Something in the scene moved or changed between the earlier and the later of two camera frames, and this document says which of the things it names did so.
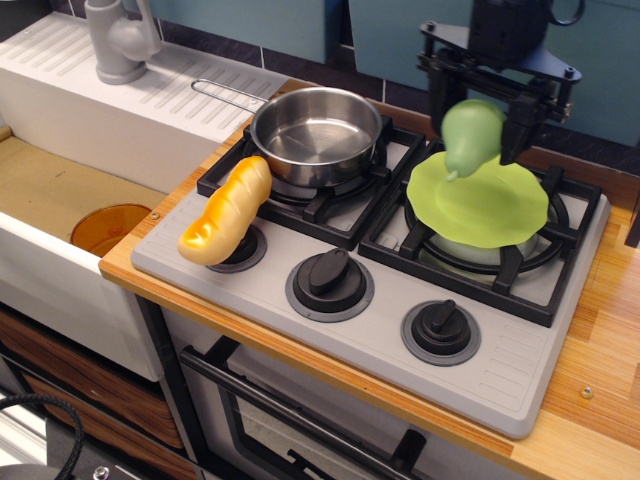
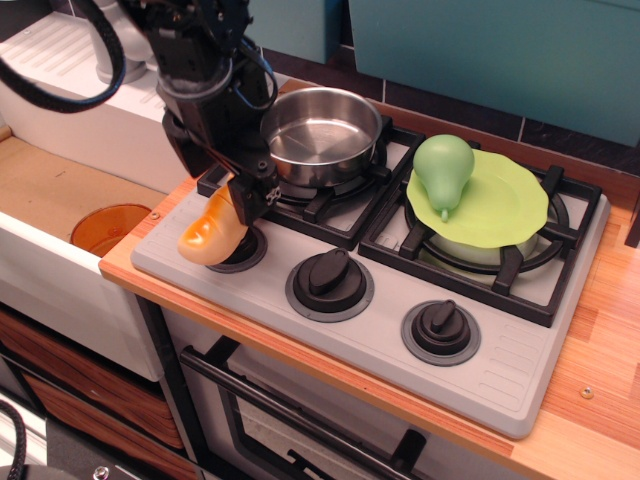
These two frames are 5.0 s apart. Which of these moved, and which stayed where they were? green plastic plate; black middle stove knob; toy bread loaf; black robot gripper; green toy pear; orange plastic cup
Moved: green toy pear; black robot gripper
Stayed: green plastic plate; black middle stove knob; toy bread loaf; orange plastic cup
